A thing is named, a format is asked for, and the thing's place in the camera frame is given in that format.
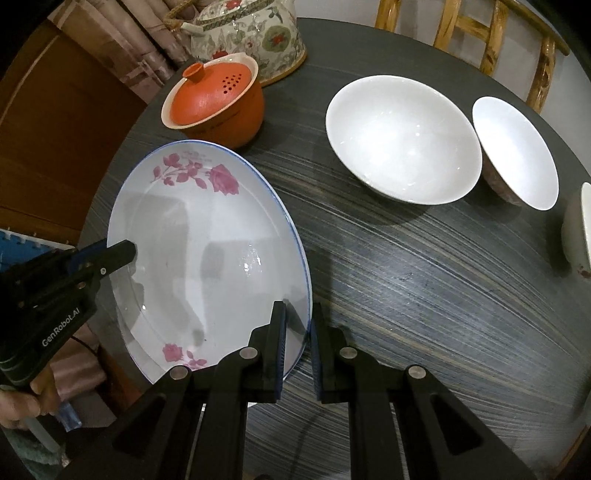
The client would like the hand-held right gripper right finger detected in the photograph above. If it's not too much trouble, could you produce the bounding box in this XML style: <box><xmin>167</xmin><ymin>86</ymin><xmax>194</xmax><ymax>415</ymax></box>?
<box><xmin>310</xmin><ymin>302</ymin><xmax>539</xmax><ymax>480</ymax></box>

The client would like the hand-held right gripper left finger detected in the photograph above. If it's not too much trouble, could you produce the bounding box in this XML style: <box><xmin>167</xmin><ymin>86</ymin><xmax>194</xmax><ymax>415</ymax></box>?
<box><xmin>55</xmin><ymin>300</ymin><xmax>291</xmax><ymax>480</ymax></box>

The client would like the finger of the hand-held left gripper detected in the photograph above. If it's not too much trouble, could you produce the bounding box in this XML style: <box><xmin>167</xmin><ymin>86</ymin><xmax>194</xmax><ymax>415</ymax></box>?
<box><xmin>18</xmin><ymin>239</ymin><xmax>138</xmax><ymax>309</ymax></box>
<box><xmin>0</xmin><ymin>244</ymin><xmax>109</xmax><ymax>296</ymax></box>

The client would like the blue-rimmed pink rose plate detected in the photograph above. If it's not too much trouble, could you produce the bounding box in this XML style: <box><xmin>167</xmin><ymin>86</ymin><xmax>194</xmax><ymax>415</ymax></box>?
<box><xmin>107</xmin><ymin>140</ymin><xmax>312</xmax><ymax>385</ymax></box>

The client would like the white bowl green floral outside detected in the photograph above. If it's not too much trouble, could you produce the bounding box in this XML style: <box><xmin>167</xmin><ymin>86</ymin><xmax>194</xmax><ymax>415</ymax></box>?
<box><xmin>325</xmin><ymin>75</ymin><xmax>483</xmax><ymax>205</ymax></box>

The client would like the white bowl red flower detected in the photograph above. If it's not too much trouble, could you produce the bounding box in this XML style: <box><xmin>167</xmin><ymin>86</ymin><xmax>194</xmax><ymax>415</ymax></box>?
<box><xmin>561</xmin><ymin>182</ymin><xmax>591</xmax><ymax>280</ymax></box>

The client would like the white bowl pink patterned outside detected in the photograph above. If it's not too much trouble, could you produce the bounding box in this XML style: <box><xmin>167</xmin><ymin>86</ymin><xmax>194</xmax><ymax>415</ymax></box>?
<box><xmin>472</xmin><ymin>96</ymin><xmax>559</xmax><ymax>212</ymax></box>

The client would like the person's left hand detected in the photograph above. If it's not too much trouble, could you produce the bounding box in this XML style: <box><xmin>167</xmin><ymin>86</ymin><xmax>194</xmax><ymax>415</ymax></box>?
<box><xmin>0</xmin><ymin>367</ymin><xmax>61</xmax><ymax>430</ymax></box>

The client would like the pink cloth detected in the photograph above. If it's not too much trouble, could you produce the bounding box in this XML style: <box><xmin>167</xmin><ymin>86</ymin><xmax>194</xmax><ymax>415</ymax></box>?
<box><xmin>48</xmin><ymin>342</ymin><xmax>121</xmax><ymax>416</ymax></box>

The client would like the blue white-edged board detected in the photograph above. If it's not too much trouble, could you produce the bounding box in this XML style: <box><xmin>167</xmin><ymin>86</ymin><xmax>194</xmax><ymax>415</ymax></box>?
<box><xmin>0</xmin><ymin>227</ymin><xmax>75</xmax><ymax>278</ymax></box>

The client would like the teal cloth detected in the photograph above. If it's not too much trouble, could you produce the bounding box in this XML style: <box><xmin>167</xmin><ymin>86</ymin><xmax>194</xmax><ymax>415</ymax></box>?
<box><xmin>4</xmin><ymin>429</ymin><xmax>61</xmax><ymax>467</ymax></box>

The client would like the brown wooden cabinet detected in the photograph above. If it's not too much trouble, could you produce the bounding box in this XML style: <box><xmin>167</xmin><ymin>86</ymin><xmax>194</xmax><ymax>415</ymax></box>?
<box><xmin>0</xmin><ymin>23</ymin><xmax>153</xmax><ymax>241</ymax></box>

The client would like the orange lidded tea cup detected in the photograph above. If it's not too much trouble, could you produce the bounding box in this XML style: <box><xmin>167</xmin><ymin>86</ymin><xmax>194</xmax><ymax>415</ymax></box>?
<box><xmin>161</xmin><ymin>52</ymin><xmax>265</xmax><ymax>148</ymax></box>

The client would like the beige patterned curtain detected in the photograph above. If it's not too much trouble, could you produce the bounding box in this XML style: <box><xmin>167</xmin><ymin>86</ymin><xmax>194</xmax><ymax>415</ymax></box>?
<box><xmin>60</xmin><ymin>0</ymin><xmax>199</xmax><ymax>88</ymax></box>

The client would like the floral ceramic teapot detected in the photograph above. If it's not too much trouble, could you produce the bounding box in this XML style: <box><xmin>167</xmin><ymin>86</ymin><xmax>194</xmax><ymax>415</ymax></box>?
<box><xmin>164</xmin><ymin>0</ymin><xmax>308</xmax><ymax>88</ymax></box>

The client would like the bamboo wooden chair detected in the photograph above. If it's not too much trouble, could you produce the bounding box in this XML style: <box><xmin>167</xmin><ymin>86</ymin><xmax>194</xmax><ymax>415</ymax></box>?
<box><xmin>375</xmin><ymin>0</ymin><xmax>571</xmax><ymax>114</ymax></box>

